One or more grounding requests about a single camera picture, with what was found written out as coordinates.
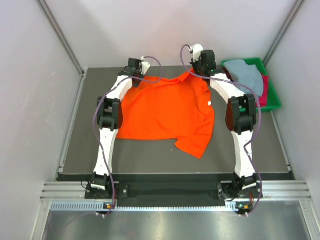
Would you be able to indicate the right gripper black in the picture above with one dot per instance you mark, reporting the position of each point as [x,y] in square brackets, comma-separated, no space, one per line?
[193,64]

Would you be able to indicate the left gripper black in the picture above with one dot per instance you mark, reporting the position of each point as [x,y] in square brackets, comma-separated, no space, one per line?
[139,71]

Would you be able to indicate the orange t shirt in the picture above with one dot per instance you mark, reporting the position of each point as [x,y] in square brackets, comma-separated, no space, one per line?
[177,108]

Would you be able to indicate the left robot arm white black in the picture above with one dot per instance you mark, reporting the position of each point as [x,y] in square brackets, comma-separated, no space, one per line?
[109,119]

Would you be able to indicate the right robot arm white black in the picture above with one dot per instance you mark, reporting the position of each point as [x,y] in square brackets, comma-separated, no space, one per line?
[240,117]

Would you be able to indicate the dark red t shirt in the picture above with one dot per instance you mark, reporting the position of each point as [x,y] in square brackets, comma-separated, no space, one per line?
[225,71]

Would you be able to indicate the grey blue t shirt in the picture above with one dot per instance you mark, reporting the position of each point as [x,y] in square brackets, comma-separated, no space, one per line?
[247,75]

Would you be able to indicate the magenta t shirt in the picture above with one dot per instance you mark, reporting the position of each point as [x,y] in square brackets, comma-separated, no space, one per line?
[263,100]

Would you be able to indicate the green plastic bin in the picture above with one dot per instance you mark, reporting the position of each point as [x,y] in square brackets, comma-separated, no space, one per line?
[273,101]

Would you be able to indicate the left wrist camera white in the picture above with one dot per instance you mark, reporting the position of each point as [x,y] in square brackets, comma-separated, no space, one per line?
[145,65]

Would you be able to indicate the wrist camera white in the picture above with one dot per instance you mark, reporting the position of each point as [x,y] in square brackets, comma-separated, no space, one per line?
[195,50]
[145,65]

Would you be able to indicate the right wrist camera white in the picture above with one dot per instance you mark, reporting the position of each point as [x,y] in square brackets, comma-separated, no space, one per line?
[195,50]

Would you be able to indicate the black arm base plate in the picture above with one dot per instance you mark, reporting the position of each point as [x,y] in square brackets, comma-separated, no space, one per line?
[171,190]

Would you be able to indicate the aluminium frame rail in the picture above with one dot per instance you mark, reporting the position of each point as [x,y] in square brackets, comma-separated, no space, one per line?
[284,190]

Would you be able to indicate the grey slotted cable duct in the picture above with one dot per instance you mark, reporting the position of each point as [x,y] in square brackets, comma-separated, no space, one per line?
[102,207]

